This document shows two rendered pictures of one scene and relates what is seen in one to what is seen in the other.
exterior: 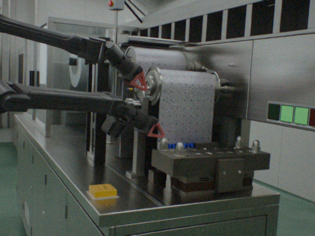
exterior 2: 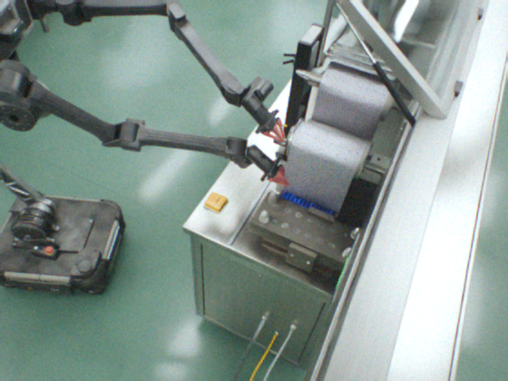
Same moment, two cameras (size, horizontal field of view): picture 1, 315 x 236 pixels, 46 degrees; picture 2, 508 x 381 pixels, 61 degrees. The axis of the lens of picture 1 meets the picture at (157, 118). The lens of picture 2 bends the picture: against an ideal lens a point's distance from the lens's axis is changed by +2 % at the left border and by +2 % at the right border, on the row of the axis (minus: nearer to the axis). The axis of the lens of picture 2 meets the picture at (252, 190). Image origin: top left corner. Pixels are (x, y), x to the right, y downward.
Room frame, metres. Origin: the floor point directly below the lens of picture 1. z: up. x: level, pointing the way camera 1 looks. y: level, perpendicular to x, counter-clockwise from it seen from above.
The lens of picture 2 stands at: (0.54, -0.71, 2.28)
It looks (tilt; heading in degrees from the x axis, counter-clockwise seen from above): 50 degrees down; 48
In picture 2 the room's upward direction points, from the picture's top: 6 degrees clockwise
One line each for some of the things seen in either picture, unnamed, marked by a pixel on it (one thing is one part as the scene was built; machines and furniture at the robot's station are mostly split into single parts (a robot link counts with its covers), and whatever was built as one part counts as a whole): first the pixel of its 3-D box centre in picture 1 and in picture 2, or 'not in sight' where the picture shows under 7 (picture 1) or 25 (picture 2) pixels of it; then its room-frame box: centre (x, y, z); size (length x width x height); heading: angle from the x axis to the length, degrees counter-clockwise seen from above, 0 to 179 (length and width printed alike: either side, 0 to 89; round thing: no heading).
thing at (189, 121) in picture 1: (186, 124); (313, 187); (1.38, -0.11, 1.11); 0.23 x 0.01 x 0.18; 116
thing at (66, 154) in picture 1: (90, 140); (356, 85); (2.24, 0.41, 0.88); 2.52 x 0.66 x 0.04; 26
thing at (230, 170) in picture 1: (229, 175); (300, 258); (1.22, -0.26, 0.96); 0.10 x 0.03 x 0.11; 116
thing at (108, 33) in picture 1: (117, 36); not in sight; (2.08, 0.25, 1.50); 0.14 x 0.14 x 0.06
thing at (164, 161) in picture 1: (211, 159); (307, 232); (1.30, -0.20, 1.00); 0.40 x 0.16 x 0.06; 116
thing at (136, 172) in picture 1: (136, 136); (282, 165); (1.40, 0.08, 1.05); 0.06 x 0.05 x 0.31; 116
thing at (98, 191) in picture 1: (102, 190); (216, 201); (1.14, 0.16, 0.91); 0.07 x 0.07 x 0.02; 26
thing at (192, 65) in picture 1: (187, 68); (401, 106); (1.74, -0.13, 1.33); 0.07 x 0.07 x 0.07; 26
